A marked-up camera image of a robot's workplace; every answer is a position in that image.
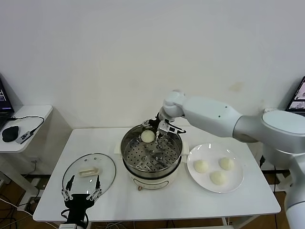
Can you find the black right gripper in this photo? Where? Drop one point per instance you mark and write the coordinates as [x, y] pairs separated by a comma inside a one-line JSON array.
[[155, 123]]

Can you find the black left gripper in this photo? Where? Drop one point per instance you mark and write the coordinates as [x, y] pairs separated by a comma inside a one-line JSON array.
[[77, 205]]

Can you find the white steamed baozi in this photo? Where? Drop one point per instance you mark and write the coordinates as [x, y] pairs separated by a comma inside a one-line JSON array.
[[226, 163], [147, 136], [218, 177], [201, 166]]

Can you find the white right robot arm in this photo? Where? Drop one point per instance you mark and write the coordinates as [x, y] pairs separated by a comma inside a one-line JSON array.
[[209, 117]]

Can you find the perforated steel steamer basket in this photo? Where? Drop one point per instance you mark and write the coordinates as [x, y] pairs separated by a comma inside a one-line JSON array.
[[143, 157]]

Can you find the cream electric cooking pot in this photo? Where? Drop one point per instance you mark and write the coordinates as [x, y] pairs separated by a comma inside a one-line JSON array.
[[152, 182]]

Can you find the white round plate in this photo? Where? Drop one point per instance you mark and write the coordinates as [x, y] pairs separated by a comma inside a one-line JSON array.
[[205, 184]]

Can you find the grey usb hub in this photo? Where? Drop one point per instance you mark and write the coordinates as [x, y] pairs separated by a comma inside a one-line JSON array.
[[23, 137]]

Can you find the white side table with mouse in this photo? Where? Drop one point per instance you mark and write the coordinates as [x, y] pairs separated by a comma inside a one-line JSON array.
[[35, 111]]

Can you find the black computer mouse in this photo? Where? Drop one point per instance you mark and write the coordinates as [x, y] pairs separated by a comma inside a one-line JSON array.
[[10, 133]]

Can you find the black laptop with dark screen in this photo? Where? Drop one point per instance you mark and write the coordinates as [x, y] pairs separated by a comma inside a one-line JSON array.
[[4, 100]]

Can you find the white work table leg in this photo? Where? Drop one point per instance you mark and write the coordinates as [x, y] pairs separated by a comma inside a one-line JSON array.
[[224, 221]]

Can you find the white side table with label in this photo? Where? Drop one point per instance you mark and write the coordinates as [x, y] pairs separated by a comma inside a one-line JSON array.
[[280, 109]]

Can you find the grey laptop with bright screen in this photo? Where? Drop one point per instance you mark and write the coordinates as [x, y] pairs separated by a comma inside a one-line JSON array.
[[297, 97]]

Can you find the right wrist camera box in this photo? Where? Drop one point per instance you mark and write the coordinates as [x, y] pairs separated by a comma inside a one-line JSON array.
[[172, 129]]

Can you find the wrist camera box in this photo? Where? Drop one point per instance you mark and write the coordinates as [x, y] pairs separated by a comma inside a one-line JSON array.
[[68, 226], [172, 129]]

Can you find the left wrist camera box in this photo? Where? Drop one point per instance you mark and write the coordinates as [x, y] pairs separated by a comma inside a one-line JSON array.
[[68, 226]]

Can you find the white wall outlet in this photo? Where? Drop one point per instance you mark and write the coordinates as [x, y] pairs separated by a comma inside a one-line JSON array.
[[35, 161]]

